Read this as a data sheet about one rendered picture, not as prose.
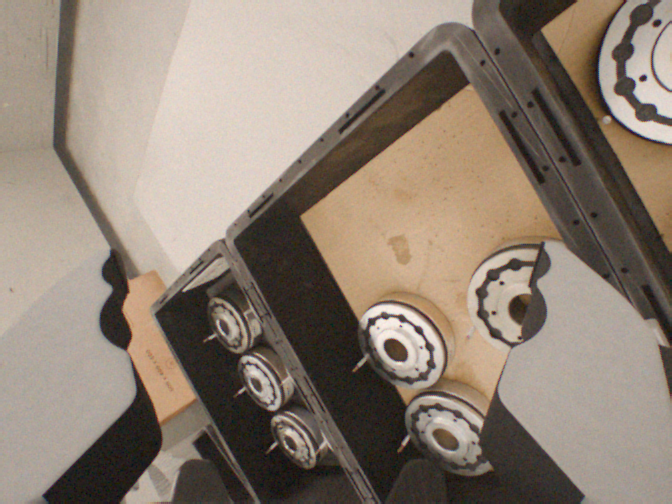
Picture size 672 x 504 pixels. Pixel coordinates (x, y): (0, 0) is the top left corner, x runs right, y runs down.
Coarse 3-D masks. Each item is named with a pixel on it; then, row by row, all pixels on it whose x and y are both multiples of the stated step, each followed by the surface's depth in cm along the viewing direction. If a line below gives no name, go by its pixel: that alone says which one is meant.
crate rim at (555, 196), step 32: (448, 32) 19; (416, 64) 21; (480, 64) 19; (384, 96) 22; (480, 96) 19; (512, 96) 18; (352, 128) 24; (512, 128) 20; (320, 160) 27; (544, 160) 18; (544, 192) 19; (576, 224) 18; (576, 256) 19; (256, 288) 37; (288, 352) 37; (352, 448) 37
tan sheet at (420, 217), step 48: (432, 144) 31; (480, 144) 29; (336, 192) 40; (384, 192) 36; (432, 192) 33; (480, 192) 30; (528, 192) 28; (336, 240) 42; (384, 240) 38; (432, 240) 34; (480, 240) 32; (384, 288) 40; (432, 288) 36; (480, 336) 34; (480, 384) 36
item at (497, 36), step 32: (480, 0) 17; (480, 32) 18; (512, 32) 17; (512, 64) 18; (544, 96) 17; (544, 128) 18; (576, 160) 18; (576, 192) 18; (608, 192) 17; (608, 224) 17; (608, 256) 18; (640, 256) 17; (640, 288) 17
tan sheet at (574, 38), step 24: (600, 0) 22; (624, 0) 21; (552, 24) 24; (576, 24) 23; (600, 24) 22; (552, 48) 24; (576, 48) 23; (576, 72) 24; (600, 120) 24; (624, 144) 23; (648, 144) 23; (624, 168) 24; (648, 168) 23; (648, 192) 23
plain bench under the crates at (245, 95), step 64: (192, 0) 62; (256, 0) 53; (320, 0) 47; (384, 0) 42; (448, 0) 38; (192, 64) 67; (256, 64) 57; (320, 64) 50; (384, 64) 45; (192, 128) 73; (256, 128) 62; (320, 128) 54; (192, 192) 80; (256, 192) 67; (192, 256) 90
